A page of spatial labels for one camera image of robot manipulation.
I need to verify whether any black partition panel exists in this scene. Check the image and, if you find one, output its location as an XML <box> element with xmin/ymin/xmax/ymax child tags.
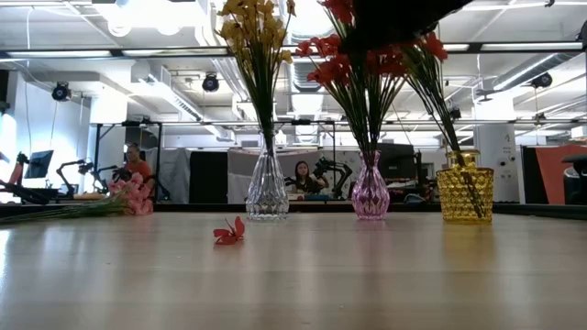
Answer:
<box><xmin>189</xmin><ymin>150</ymin><xmax>229</xmax><ymax>204</ymax></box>

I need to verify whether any black overhead light bar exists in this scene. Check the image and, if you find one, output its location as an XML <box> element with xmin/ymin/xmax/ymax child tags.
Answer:
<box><xmin>0</xmin><ymin>41</ymin><xmax>587</xmax><ymax>59</ymax></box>

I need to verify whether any person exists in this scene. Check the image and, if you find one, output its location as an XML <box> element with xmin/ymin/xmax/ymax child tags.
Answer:
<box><xmin>122</xmin><ymin>142</ymin><xmax>157</xmax><ymax>203</ymax></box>
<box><xmin>286</xmin><ymin>159</ymin><xmax>330</xmax><ymax>196</ymax></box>

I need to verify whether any small background monitor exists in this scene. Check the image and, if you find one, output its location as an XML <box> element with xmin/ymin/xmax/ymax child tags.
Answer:
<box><xmin>24</xmin><ymin>149</ymin><xmax>55</xmax><ymax>181</ymax></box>

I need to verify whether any grey fabric cover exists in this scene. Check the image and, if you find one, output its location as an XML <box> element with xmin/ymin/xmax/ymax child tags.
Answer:
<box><xmin>158</xmin><ymin>147</ymin><xmax>192</xmax><ymax>204</ymax></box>

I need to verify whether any orange partition panel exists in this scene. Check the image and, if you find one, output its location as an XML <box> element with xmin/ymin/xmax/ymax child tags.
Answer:
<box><xmin>534</xmin><ymin>145</ymin><xmax>587</xmax><ymax>205</ymax></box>

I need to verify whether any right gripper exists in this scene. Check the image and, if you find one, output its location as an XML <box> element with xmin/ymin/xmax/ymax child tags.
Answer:
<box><xmin>341</xmin><ymin>0</ymin><xmax>473</xmax><ymax>53</ymax></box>

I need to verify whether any black aluminium table frame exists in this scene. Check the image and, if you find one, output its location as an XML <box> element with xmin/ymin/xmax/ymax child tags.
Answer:
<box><xmin>0</xmin><ymin>201</ymin><xmax>587</xmax><ymax>221</ymax></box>

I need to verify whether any fallen red flower head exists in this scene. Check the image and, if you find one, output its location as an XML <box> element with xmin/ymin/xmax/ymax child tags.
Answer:
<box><xmin>212</xmin><ymin>215</ymin><xmax>247</xmax><ymax>247</ymax></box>

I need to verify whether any black computer monitor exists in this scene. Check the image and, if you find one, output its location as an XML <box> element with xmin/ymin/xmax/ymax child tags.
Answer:
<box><xmin>376</xmin><ymin>142</ymin><xmax>416</xmax><ymax>181</ymax></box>

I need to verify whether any yellow glass vase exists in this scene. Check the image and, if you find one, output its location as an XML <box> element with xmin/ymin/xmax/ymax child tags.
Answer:
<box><xmin>435</xmin><ymin>148</ymin><xmax>495</xmax><ymax>226</ymax></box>

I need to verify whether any pink artificial flower bunch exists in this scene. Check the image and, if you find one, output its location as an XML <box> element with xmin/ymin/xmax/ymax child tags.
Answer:
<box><xmin>0</xmin><ymin>171</ymin><xmax>155</xmax><ymax>226</ymax></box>
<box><xmin>401</xmin><ymin>45</ymin><xmax>483</xmax><ymax>217</ymax></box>

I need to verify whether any silver ventilation duct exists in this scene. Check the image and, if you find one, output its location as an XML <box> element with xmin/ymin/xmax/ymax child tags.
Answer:
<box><xmin>279</xmin><ymin>0</ymin><xmax>343</xmax><ymax>93</ymax></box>

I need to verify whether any pink glass vase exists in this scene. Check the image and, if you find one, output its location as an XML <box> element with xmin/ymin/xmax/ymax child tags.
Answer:
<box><xmin>350</xmin><ymin>149</ymin><xmax>392</xmax><ymax>222</ymax></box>

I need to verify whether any black office chair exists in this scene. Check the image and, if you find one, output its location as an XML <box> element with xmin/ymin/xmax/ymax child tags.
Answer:
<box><xmin>562</xmin><ymin>154</ymin><xmax>587</xmax><ymax>205</ymax></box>

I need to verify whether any clear glass vase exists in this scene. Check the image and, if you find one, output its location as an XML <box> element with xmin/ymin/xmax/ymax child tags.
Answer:
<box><xmin>245</xmin><ymin>136</ymin><xmax>291</xmax><ymax>223</ymax></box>

